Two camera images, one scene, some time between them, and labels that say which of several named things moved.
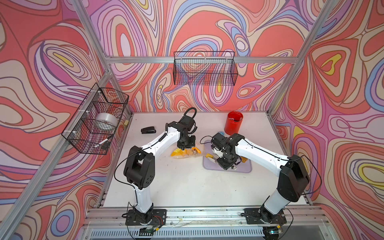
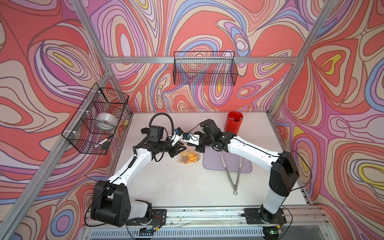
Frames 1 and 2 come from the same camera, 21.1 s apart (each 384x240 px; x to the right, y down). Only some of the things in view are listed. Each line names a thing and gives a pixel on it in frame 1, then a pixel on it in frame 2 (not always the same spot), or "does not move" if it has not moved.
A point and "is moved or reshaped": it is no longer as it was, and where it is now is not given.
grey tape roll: [107, 120] does not move
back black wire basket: [205, 68] does not move
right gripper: [226, 166] → [200, 149]
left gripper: [192, 143] → [174, 149]
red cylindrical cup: [233, 123] does not move
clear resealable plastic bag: [197, 150] is moved or reshaped
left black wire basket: [93, 127] does not move
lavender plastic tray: [245, 167] does not move
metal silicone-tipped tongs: [213, 158] → [235, 186]
